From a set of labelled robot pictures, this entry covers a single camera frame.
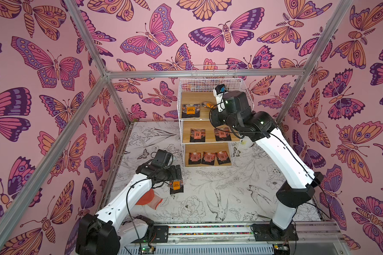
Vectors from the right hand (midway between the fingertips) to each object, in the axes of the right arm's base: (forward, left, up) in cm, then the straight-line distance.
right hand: (209, 111), depth 66 cm
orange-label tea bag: (-17, +16, -41) cm, 47 cm away
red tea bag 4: (+2, -1, -40) cm, 40 cm away
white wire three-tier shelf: (+13, +1, -41) cm, 43 cm away
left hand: (-12, +16, -31) cm, 37 cm away
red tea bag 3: (+2, +7, -41) cm, 41 cm away
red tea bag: (+1, +5, -17) cm, 17 cm away
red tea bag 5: (+3, -10, -40) cm, 42 cm away
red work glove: (-23, +30, -41) cm, 55 cm away
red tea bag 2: (+1, -7, -17) cm, 18 cm away
